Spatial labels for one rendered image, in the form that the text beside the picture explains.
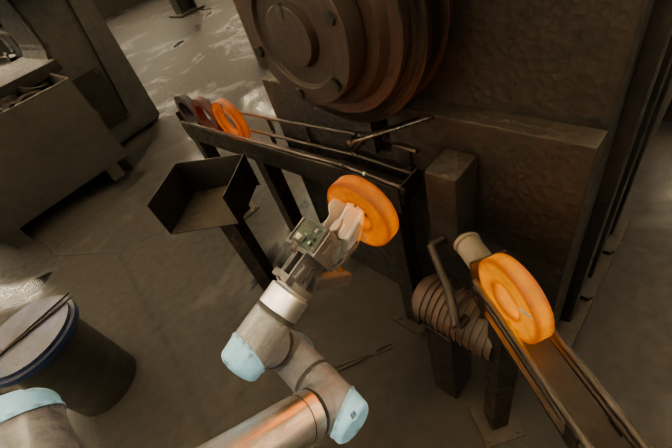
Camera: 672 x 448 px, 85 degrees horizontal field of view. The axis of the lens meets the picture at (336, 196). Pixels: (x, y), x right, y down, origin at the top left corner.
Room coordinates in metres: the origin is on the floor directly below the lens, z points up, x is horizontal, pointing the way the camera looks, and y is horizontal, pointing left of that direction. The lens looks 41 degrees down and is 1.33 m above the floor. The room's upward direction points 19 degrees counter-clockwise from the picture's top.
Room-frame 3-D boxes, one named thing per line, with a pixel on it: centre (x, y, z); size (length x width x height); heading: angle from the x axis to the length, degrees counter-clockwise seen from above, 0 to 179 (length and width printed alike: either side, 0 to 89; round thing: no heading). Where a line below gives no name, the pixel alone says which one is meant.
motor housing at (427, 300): (0.43, -0.19, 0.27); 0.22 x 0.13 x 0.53; 35
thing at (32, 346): (0.89, 1.16, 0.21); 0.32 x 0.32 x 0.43
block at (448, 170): (0.60, -0.26, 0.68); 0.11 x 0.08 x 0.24; 125
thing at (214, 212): (1.00, 0.39, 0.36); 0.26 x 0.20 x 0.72; 70
